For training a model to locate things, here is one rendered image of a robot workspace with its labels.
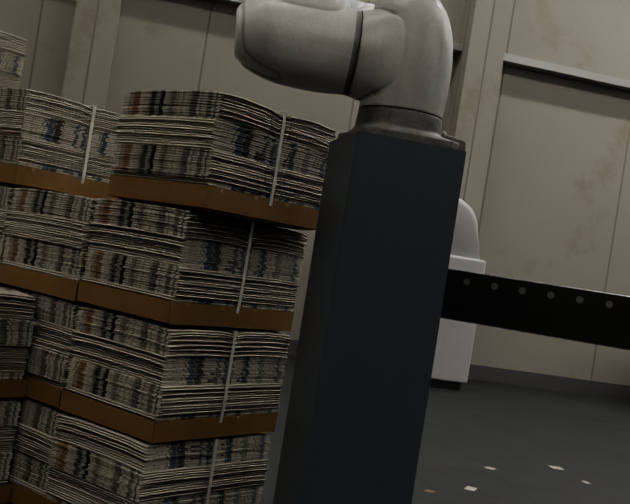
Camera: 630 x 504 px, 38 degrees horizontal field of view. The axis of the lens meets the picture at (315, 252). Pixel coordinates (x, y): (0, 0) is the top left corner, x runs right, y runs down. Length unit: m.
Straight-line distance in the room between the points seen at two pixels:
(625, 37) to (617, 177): 1.17
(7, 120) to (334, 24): 0.95
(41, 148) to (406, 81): 0.98
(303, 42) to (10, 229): 0.91
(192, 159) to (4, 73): 1.23
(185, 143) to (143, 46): 5.30
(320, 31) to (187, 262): 0.52
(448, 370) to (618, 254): 2.19
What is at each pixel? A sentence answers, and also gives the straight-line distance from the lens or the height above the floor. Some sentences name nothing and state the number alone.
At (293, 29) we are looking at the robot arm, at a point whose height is 1.16.
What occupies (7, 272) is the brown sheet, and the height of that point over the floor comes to 0.63.
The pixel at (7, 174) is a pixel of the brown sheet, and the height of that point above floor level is 0.86.
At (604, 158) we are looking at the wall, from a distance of 8.10.
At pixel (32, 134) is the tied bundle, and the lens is 2.26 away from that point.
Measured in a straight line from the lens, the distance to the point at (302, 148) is 1.97.
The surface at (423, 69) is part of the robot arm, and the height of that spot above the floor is 1.13.
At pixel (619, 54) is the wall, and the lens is 8.27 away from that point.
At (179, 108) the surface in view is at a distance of 1.86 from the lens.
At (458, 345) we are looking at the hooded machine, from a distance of 6.62.
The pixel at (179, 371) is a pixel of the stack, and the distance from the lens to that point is 1.84.
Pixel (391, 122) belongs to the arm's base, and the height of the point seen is 1.03.
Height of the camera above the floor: 0.78
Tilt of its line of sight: level
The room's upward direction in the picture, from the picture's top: 9 degrees clockwise
